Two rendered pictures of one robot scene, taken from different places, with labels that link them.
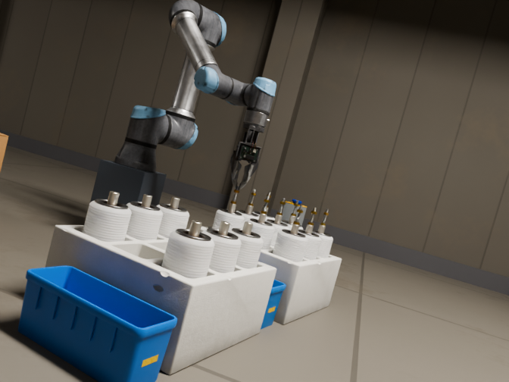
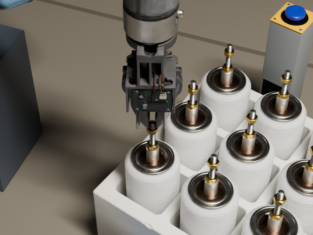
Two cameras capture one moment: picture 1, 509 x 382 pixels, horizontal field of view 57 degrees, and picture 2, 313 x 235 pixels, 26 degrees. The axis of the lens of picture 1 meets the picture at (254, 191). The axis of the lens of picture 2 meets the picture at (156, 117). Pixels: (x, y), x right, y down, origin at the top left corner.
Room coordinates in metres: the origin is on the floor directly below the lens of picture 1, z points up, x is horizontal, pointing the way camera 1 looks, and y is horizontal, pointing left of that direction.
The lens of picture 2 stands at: (0.80, -0.05, 1.14)
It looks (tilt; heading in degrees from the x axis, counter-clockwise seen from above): 47 degrees down; 8
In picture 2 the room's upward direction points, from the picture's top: straight up
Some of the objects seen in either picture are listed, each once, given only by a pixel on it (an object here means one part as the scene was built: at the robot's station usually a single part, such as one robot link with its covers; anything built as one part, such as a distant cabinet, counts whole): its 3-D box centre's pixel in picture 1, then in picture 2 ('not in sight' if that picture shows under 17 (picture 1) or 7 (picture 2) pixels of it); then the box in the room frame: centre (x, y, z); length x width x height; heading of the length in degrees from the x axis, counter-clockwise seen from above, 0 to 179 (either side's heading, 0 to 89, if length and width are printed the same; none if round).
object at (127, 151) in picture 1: (138, 154); not in sight; (1.71, 0.45, 0.35); 0.15 x 0.15 x 0.10
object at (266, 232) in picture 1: (254, 249); (207, 222); (1.48, -0.05, 0.16); 0.10 x 0.10 x 0.18
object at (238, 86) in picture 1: (237, 92); not in sight; (1.58, 0.14, 0.64); 0.11 x 0.11 x 0.08; 46
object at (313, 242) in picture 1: (301, 259); (300, 210); (1.52, -0.21, 0.16); 0.10 x 0.10 x 0.18
